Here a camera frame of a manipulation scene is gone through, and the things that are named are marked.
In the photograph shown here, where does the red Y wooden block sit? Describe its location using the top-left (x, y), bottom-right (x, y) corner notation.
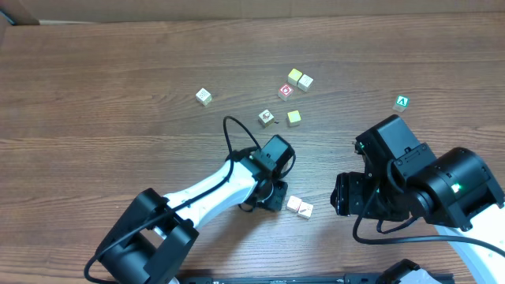
top-left (286, 196), bottom-right (302, 213)

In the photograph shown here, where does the hammer picture wooden block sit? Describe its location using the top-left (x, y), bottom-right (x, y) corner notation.
top-left (297, 202), bottom-right (313, 219)

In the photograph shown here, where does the brown animal wooden block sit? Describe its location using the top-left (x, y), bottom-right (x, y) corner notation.
top-left (258, 110), bottom-right (275, 128)

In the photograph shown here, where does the dotted pattern wooden block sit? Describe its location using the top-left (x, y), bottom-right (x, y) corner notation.
top-left (196, 88), bottom-right (212, 106)

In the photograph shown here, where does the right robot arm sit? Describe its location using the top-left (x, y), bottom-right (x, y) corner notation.
top-left (330, 114), bottom-right (504, 283)

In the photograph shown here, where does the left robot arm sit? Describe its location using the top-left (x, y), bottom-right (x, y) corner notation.
top-left (89, 135), bottom-right (295, 284)

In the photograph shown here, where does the yellow wooden block centre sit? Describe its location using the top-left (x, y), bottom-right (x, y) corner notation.
top-left (287, 110), bottom-right (301, 127)

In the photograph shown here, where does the yellow wooden block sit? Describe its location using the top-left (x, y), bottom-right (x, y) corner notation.
top-left (287, 110), bottom-right (301, 127)
top-left (287, 69), bottom-right (303, 87)

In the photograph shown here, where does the green V wooden block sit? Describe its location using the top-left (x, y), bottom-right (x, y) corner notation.
top-left (392, 95), bottom-right (410, 113)

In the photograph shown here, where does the red circle wooden block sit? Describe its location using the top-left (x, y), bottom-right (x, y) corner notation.
top-left (278, 84), bottom-right (294, 101)

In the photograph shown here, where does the white wooden block upper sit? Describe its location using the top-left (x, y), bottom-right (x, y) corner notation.
top-left (297, 74), bottom-right (314, 92)

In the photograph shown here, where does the yellow wooden block upper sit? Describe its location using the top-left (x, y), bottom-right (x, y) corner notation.
top-left (287, 69), bottom-right (303, 87)

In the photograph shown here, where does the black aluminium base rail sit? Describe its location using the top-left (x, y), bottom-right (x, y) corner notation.
top-left (178, 273), bottom-right (380, 284)

